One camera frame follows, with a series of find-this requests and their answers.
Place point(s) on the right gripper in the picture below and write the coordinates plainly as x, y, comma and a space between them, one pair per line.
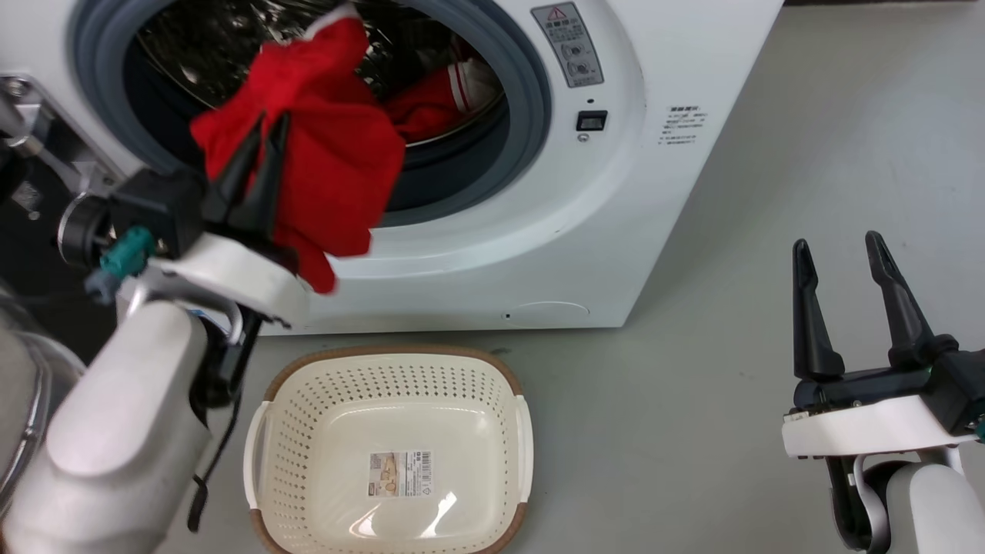
869, 423

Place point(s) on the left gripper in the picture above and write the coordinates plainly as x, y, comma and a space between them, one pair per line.
231, 273

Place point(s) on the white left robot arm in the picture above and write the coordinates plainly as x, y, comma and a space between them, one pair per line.
115, 431

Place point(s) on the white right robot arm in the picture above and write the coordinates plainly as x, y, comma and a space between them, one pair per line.
931, 508

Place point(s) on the steel washing machine drum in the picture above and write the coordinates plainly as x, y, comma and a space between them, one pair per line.
208, 46

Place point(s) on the cream perforated laundry basket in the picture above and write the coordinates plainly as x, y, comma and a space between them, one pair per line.
388, 408

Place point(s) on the white front-load washing machine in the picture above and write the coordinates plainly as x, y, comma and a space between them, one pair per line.
585, 215

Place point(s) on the red and white garment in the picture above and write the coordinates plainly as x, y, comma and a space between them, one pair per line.
427, 104

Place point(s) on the small printed text label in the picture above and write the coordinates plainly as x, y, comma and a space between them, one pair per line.
683, 125

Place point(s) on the grey rubber door gasket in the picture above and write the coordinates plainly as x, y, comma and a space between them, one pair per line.
531, 100

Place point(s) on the round filter cover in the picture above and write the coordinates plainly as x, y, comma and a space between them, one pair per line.
550, 312

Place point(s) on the black door latch socket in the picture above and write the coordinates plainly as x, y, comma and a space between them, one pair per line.
592, 121

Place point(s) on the paper label sticker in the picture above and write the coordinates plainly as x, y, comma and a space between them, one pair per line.
400, 473

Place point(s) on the grey warning sticker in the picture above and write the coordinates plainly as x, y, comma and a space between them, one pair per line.
569, 42

